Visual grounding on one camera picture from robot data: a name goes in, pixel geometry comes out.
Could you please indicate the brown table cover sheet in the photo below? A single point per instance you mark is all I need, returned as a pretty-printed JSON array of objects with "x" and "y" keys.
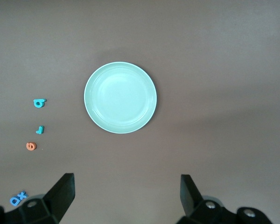
[{"x": 200, "y": 46}]

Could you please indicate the blue foam letter D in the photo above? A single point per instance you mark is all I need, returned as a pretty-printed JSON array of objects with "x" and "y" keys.
[{"x": 14, "y": 201}]

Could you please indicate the orange foam letter e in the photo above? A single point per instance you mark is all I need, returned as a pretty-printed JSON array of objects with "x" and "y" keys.
[{"x": 31, "y": 146}]

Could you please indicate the blue foam letter x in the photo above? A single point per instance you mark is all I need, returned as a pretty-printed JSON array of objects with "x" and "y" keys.
[{"x": 23, "y": 195}]

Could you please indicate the teal foam letter q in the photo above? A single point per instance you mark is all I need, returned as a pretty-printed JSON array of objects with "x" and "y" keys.
[{"x": 39, "y": 102}]

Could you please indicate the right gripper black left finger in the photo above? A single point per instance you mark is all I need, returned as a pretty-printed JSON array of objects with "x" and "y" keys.
[{"x": 58, "y": 200}]

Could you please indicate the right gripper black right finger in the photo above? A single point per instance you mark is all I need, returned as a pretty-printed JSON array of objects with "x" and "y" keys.
[{"x": 193, "y": 203}]

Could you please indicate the mint green plate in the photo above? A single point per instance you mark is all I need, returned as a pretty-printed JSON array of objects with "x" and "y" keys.
[{"x": 120, "y": 97}]

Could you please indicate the teal foam letter r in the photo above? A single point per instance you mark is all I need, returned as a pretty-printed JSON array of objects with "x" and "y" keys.
[{"x": 40, "y": 130}]

